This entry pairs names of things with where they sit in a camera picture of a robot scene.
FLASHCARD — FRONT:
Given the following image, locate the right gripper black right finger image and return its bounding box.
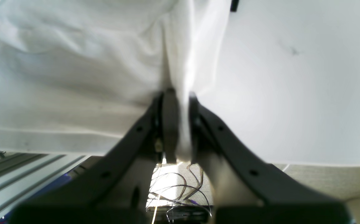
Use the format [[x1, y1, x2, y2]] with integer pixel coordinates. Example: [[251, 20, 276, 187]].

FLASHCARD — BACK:
[[189, 93, 353, 224]]

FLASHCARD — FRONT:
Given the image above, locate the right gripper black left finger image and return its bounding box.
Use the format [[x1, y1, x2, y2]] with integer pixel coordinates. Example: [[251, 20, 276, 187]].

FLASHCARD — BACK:
[[10, 88, 179, 224]]

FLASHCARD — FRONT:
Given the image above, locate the white printed T-shirt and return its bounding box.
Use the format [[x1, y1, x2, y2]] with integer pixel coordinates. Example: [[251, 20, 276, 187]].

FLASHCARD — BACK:
[[0, 0, 231, 161]]

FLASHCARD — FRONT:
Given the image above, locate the aluminium frame post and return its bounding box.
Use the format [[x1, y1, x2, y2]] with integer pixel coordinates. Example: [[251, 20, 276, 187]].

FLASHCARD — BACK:
[[0, 153, 88, 218]]

